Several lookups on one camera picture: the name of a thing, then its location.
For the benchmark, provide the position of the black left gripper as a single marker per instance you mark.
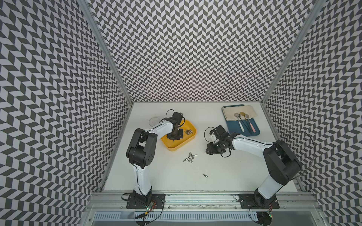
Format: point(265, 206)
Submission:
point(180, 135)

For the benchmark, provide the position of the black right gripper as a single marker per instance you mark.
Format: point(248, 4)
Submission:
point(211, 150)

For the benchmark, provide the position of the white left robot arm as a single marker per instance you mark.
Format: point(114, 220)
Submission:
point(141, 152)

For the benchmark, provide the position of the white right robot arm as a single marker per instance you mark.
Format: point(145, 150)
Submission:
point(281, 162)

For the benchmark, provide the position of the clear plastic cup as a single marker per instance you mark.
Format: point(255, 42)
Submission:
point(154, 121)

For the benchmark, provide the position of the teal plastic tray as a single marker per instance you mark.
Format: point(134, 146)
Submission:
point(233, 126)

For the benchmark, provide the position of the beige folded cloth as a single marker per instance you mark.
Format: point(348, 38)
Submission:
point(229, 111)

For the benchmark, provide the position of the white handled spoon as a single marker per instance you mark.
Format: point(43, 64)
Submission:
point(237, 115)

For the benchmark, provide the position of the gold spoon green handle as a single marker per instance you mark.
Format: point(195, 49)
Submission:
point(246, 121)

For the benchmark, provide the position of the pink handled spoon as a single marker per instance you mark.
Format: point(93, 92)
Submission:
point(250, 124)

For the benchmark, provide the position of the aluminium corner post left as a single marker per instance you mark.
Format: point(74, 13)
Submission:
point(84, 7)

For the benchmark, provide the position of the aluminium corner post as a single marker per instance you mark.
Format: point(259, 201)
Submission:
point(84, 7)
point(305, 27)

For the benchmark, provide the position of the aluminium corner post right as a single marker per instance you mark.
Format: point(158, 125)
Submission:
point(305, 27)

